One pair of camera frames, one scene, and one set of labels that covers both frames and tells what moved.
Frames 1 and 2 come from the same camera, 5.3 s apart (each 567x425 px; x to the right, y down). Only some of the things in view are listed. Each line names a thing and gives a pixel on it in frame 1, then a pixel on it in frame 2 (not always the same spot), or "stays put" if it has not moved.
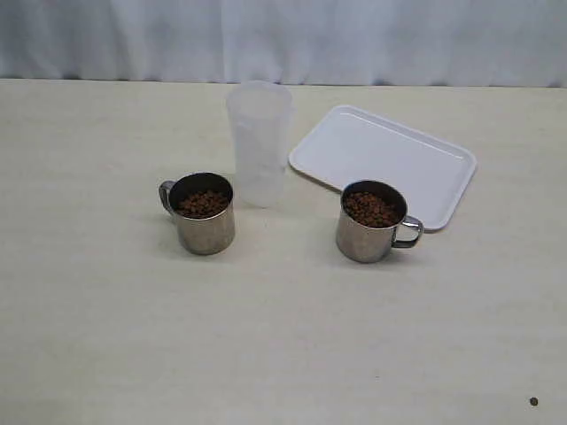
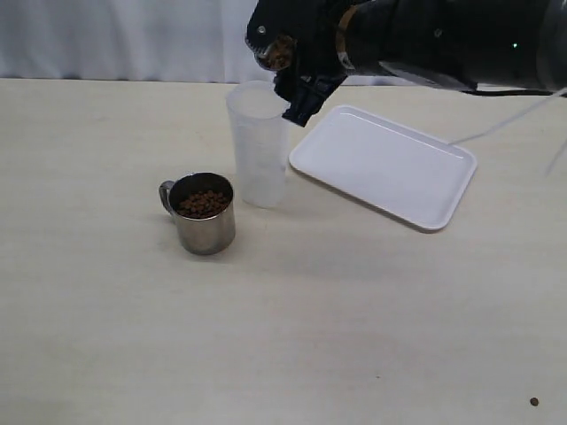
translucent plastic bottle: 260,119 stays put
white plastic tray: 350,145 stays put
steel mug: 373,222 -> 276,54
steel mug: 203,204 stays put
